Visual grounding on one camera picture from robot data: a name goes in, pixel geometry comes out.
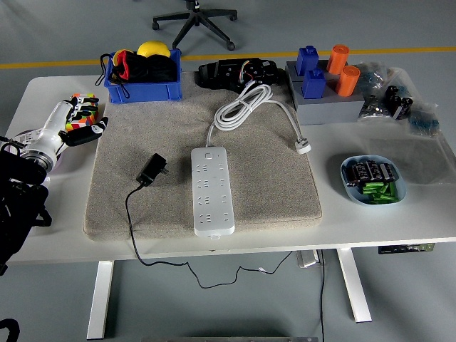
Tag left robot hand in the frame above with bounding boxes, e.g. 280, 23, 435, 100
19, 93, 110, 160

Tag black power adapter with cord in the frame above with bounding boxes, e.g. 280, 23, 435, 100
124, 152, 294, 290

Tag white power strip with cord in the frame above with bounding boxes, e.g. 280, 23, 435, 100
190, 84, 313, 241

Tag multicolour puzzle cube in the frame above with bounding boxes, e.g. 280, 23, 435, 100
66, 93, 100, 133

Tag blue plastic bin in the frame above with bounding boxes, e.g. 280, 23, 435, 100
103, 48, 183, 105

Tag yellow ball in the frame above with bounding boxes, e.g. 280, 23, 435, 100
136, 41, 172, 58

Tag white table leg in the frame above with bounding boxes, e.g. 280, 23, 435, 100
336, 248, 373, 323
86, 260, 115, 340

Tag black electronic device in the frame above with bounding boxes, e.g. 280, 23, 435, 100
197, 57, 279, 94

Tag black office chair base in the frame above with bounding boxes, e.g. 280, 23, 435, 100
152, 0, 239, 51

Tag grey-brown mat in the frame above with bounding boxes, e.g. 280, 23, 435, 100
83, 71, 323, 242

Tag blue plastic block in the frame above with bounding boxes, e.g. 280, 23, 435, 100
301, 68, 327, 100
295, 45, 319, 76

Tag grey block base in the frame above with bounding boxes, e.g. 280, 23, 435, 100
284, 59, 366, 126

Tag orange cylinder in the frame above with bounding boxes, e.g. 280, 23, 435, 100
326, 44, 350, 76
336, 65, 361, 98

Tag black cylindrical capacitor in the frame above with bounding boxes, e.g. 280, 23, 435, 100
343, 164, 357, 188
379, 162, 398, 182
368, 160, 384, 182
354, 160, 371, 182

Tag clear bag of small parts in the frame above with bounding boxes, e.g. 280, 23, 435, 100
357, 93, 393, 123

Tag clear crumpled plastic bag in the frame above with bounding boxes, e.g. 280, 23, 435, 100
356, 61, 389, 94

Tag clear bag of black capacitors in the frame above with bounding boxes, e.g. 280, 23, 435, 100
383, 84, 415, 121

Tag light blue bowl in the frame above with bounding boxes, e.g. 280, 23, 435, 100
340, 154, 408, 207

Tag flat clear plastic bag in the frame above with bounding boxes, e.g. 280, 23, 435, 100
359, 131, 456, 186

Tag clear bag of blue components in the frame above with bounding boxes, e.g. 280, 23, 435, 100
407, 102, 442, 139

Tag black table control panel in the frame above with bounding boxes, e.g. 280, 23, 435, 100
378, 243, 435, 255

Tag white wall socket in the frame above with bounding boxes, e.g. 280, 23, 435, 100
16, 130, 43, 143

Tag metal bracket under table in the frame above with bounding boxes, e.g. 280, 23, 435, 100
296, 250, 320, 268

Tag black hanging cable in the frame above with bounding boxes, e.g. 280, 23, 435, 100
318, 249, 326, 342

